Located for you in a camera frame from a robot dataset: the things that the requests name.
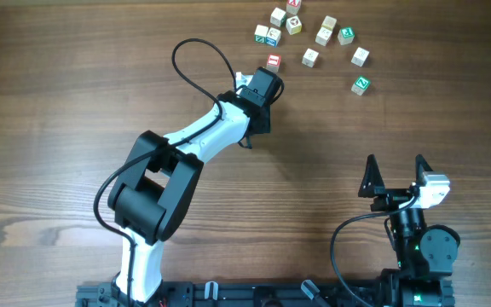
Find wooden block blue 2 side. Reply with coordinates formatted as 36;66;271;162
266;27;281;47

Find wooden block yellow side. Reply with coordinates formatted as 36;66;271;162
321;15;338;32

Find wooden block red X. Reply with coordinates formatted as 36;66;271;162
286;0;302;15

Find wooden block soccer ball yellow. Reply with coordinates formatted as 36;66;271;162
286;16;302;35

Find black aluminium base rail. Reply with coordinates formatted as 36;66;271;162
74;279;455;307

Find wooden block green Z top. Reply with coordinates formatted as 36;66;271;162
351;76;371;96

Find wooden block number 4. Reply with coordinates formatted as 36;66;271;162
302;49;319;68

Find plain wooden block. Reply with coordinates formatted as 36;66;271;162
351;47;369;67

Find wooden block green E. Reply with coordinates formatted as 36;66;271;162
338;27;355;45

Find wooden block animal drawing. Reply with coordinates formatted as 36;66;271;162
315;26;332;46

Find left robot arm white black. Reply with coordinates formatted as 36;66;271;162
107;67;284;306

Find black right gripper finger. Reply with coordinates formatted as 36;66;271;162
415;154;433;186
358;154;385;198

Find wooden block red top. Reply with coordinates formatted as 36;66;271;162
265;54;281;73

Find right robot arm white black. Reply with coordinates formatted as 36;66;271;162
358;154;460;306

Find wooden block green Z side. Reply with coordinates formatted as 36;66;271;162
254;25;269;43

